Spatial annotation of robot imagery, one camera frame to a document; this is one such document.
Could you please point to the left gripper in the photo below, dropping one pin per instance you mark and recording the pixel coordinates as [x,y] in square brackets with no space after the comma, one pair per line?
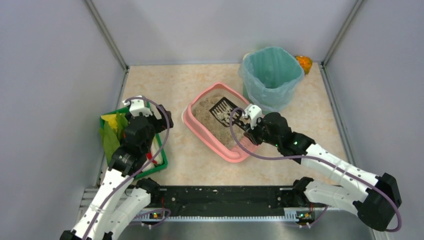
[161,117]

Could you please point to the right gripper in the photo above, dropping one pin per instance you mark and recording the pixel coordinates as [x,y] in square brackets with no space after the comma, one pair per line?
[253,131]

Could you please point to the pink litter box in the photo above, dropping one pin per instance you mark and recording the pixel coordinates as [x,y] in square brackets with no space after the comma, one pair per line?
[232,155]

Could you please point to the black litter scoop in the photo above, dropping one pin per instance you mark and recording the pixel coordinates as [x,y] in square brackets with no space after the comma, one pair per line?
[221,111]

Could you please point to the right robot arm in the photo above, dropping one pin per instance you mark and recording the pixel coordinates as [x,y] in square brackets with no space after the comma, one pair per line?
[374,199]

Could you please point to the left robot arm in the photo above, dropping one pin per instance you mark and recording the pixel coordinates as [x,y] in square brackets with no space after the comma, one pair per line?
[105,218]

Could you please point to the cat litter sand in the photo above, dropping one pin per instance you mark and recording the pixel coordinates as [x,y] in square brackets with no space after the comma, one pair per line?
[200,111]

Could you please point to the green leafy vegetable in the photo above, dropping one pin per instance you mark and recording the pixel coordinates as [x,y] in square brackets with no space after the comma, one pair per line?
[112,132]

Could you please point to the green trash bin with bag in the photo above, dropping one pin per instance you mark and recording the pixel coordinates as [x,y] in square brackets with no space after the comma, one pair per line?
[269,78]

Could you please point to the orange toy fruit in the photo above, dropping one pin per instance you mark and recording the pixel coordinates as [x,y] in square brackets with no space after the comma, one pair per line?
[305,62]

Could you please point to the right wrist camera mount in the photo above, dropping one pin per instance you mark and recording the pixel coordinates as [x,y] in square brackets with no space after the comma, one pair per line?
[252,112]

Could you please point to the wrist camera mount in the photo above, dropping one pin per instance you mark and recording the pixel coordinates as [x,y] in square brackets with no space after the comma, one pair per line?
[252,112]
[137,107]

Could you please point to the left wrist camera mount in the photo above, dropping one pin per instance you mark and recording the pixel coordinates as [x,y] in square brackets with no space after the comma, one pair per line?
[137,107]

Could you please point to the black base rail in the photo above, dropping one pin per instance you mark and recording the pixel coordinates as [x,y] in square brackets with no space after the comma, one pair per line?
[229,201]

